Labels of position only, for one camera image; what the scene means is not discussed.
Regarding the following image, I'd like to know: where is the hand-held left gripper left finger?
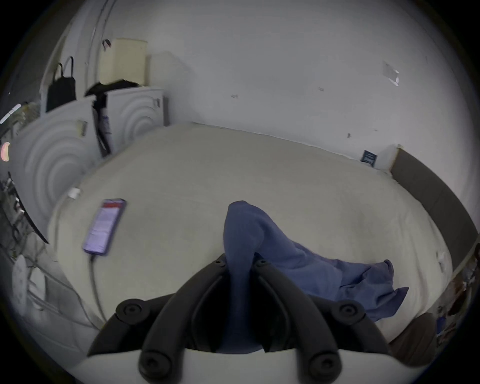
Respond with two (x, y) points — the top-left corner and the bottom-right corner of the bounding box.
(87, 253), (232, 383)

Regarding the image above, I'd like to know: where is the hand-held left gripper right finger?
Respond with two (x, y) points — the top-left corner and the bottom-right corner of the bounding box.
(250, 258), (391, 382)

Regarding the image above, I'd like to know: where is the blue shirt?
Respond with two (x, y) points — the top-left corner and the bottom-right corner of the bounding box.
(217, 200), (409, 354)

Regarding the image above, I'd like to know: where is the smartphone with lit screen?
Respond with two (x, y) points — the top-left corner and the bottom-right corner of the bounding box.
(82, 198), (127, 256)

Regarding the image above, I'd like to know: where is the bed with beige sheet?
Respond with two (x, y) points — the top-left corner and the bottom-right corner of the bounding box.
(48, 122), (454, 340)

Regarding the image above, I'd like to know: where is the dark grey padded headboard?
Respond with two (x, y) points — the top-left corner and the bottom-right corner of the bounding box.
(390, 147), (479, 271)

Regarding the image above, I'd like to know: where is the black garment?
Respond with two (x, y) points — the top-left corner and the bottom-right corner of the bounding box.
(85, 79), (140, 158)

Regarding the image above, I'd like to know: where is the black tote bag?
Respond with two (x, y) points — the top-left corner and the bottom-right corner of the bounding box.
(46, 56), (77, 112)

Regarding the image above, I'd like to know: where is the cream cardboard box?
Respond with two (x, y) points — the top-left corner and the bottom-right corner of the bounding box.
(98, 38), (148, 87)

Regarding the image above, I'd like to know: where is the dark charging cable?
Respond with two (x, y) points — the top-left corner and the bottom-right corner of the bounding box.
(88, 254), (109, 324)

